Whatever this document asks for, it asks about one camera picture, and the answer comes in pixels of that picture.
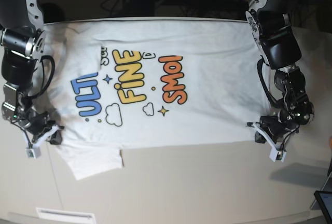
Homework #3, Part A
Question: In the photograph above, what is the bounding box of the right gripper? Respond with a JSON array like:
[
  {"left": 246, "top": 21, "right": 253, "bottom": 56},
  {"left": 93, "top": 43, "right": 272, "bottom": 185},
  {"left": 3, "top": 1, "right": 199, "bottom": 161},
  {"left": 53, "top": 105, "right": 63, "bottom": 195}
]
[{"left": 20, "top": 111, "right": 64, "bottom": 148}]

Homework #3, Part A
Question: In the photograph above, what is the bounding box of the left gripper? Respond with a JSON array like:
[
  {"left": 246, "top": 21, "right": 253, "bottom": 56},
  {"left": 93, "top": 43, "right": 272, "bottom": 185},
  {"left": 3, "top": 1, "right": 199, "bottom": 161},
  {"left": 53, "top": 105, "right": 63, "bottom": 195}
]
[{"left": 246, "top": 116, "right": 298, "bottom": 151}]

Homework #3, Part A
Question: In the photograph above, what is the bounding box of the white printed T-shirt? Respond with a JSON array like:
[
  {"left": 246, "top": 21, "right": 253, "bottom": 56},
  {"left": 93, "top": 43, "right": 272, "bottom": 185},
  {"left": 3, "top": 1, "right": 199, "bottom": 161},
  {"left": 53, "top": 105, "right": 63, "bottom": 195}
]
[{"left": 39, "top": 20, "right": 269, "bottom": 180}]

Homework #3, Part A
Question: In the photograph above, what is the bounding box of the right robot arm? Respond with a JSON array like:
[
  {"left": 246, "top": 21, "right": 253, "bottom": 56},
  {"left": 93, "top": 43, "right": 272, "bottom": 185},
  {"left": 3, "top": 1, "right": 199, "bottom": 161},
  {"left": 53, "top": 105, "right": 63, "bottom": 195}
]
[{"left": 1, "top": 0, "right": 268, "bottom": 150}]

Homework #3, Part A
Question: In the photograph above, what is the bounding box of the white paper label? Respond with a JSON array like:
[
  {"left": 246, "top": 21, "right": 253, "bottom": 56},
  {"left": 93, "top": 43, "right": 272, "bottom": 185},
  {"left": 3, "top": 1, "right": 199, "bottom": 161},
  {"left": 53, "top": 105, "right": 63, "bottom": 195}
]
[{"left": 36, "top": 207, "right": 96, "bottom": 223}]

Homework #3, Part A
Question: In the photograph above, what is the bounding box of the black tablet screen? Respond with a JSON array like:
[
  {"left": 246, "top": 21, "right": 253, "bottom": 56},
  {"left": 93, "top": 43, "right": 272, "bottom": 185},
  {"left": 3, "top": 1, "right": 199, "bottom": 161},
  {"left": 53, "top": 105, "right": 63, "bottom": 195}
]
[{"left": 314, "top": 190, "right": 332, "bottom": 224}]

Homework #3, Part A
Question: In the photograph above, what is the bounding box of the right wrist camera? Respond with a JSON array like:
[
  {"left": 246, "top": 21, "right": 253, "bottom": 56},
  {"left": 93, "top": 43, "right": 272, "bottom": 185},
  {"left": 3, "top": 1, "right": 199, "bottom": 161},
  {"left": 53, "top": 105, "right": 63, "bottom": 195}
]
[{"left": 269, "top": 148, "right": 287, "bottom": 162}]

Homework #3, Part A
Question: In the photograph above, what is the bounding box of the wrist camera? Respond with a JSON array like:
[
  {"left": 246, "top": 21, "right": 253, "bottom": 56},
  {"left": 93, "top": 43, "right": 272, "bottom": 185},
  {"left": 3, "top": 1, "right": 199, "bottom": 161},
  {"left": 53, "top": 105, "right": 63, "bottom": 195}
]
[
  {"left": 269, "top": 148, "right": 287, "bottom": 162},
  {"left": 25, "top": 147, "right": 41, "bottom": 159}
]

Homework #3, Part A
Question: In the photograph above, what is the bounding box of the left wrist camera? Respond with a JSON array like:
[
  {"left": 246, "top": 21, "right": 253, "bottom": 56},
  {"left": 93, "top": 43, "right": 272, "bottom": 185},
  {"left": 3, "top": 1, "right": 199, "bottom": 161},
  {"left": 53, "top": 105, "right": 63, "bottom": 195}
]
[{"left": 25, "top": 147, "right": 41, "bottom": 159}]

